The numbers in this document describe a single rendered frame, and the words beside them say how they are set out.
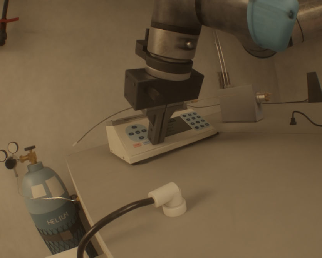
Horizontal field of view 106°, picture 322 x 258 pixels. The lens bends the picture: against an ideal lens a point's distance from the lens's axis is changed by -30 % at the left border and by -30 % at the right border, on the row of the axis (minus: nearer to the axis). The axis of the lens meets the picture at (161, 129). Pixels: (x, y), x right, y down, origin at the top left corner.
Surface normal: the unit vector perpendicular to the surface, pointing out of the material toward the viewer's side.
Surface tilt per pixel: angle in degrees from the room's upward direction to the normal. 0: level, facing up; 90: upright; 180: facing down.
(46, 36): 90
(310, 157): 0
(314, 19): 112
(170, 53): 119
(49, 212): 90
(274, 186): 0
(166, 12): 106
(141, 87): 127
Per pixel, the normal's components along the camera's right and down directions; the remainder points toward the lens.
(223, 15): -0.64, 0.72
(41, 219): 0.17, 0.11
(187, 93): 0.51, 0.60
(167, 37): -0.36, 0.54
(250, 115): -0.80, 0.23
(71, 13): 0.57, 0.00
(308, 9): -0.62, 0.14
